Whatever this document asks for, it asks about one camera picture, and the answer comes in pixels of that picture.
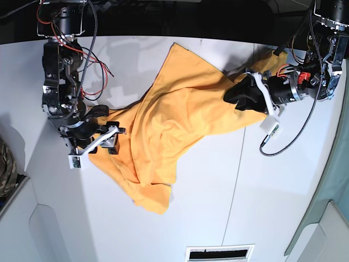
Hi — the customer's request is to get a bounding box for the camouflage fabric pile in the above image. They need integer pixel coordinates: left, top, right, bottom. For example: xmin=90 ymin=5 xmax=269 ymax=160
xmin=0 ymin=139 xmax=18 ymax=198

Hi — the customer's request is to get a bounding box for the white bin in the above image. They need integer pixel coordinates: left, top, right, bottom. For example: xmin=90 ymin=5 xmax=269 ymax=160
xmin=1 ymin=178 xmax=98 ymax=261
xmin=286 ymin=201 xmax=348 ymax=261

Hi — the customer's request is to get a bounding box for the white bin left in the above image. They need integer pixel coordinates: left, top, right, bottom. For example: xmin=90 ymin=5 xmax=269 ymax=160
xmin=1 ymin=178 xmax=98 ymax=261

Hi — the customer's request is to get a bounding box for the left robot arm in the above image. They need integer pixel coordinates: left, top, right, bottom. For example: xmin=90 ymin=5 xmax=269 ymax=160
xmin=223 ymin=1 xmax=348 ymax=113

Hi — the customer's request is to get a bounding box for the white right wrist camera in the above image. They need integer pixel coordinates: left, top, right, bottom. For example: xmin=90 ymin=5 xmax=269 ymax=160
xmin=68 ymin=154 xmax=89 ymax=169

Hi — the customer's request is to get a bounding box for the white bin right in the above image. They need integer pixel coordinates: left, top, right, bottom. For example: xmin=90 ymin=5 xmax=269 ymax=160
xmin=286 ymin=201 xmax=348 ymax=261

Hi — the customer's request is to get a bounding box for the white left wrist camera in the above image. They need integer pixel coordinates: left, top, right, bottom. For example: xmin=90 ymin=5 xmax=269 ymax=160
xmin=260 ymin=115 xmax=282 ymax=140

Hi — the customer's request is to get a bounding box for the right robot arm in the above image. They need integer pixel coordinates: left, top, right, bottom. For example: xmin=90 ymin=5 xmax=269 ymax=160
xmin=36 ymin=1 xmax=125 ymax=154

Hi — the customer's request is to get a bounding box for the braided camera cable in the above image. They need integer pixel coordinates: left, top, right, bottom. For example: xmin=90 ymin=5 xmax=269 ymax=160
xmin=259 ymin=8 xmax=328 ymax=157

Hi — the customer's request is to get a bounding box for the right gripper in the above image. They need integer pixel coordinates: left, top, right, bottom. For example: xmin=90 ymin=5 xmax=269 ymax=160
xmin=59 ymin=105 xmax=126 ymax=154

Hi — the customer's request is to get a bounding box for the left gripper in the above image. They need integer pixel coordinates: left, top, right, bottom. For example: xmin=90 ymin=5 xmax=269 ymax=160
xmin=223 ymin=69 xmax=302 ymax=114

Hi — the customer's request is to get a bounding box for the orange yellow t-shirt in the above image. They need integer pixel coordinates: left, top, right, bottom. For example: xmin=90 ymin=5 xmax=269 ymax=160
xmin=87 ymin=41 xmax=288 ymax=216

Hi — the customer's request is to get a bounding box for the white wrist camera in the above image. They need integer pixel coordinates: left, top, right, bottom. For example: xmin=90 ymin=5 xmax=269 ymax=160
xmin=68 ymin=154 xmax=89 ymax=169
xmin=260 ymin=115 xmax=282 ymax=140

